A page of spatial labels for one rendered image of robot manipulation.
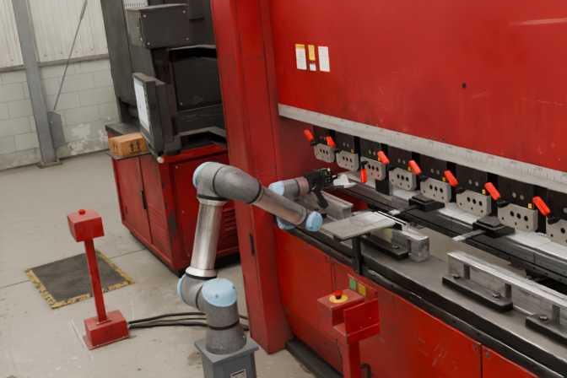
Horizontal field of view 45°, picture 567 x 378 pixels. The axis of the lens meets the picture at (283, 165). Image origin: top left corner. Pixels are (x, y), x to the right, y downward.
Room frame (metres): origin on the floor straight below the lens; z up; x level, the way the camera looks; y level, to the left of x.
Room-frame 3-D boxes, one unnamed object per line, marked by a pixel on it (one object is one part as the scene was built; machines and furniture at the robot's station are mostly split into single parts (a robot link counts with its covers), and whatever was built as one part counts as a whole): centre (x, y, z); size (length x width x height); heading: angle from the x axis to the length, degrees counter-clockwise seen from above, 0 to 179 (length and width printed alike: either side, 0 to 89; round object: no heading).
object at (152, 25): (3.67, 0.59, 1.53); 0.51 x 0.25 x 0.85; 19
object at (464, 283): (2.20, -0.64, 0.89); 0.30 x 0.05 x 0.03; 27
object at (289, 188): (2.61, 0.01, 1.21); 0.11 x 0.08 x 0.09; 116
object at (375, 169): (2.79, -0.40, 1.26); 0.15 x 0.09 x 0.17; 27
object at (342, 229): (2.70, -0.29, 1.00); 0.26 x 0.18 x 0.01; 117
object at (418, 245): (2.72, -0.44, 0.92); 0.39 x 0.06 x 0.10; 27
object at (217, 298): (2.22, 0.27, 0.94); 0.13 x 0.12 x 0.14; 40
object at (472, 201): (2.26, -0.67, 1.26); 0.15 x 0.09 x 0.17; 27
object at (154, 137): (3.60, 0.66, 1.42); 0.45 x 0.12 x 0.36; 19
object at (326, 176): (2.68, -0.13, 1.21); 0.12 x 0.08 x 0.09; 116
